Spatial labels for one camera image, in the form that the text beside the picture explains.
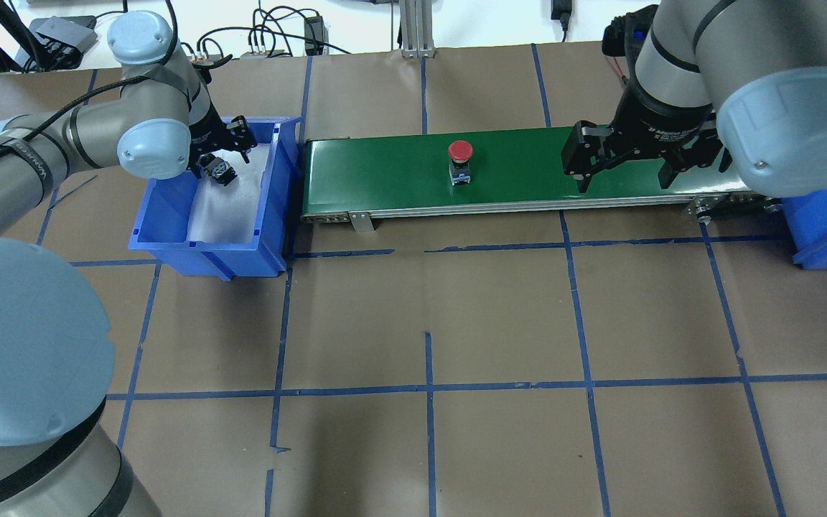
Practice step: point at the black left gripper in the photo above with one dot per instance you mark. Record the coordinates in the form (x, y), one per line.
(204, 130)

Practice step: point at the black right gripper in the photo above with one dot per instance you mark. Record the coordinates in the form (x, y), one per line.
(656, 123)

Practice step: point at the yellow push button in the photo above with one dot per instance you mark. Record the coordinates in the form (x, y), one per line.
(219, 170)

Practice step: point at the red push button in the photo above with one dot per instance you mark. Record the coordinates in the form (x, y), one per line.
(460, 152)

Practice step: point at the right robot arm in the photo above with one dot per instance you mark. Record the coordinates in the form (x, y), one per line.
(746, 80)

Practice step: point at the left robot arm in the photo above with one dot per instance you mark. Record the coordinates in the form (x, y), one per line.
(60, 169)

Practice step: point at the white foam bin liner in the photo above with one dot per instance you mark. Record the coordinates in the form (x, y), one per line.
(227, 214)

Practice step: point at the blue bin left side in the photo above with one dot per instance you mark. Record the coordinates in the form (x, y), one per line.
(160, 227)

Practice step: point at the green conveyor belt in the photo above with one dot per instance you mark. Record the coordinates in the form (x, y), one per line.
(361, 180)

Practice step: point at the aluminium frame post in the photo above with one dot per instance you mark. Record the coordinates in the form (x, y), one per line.
(416, 29)

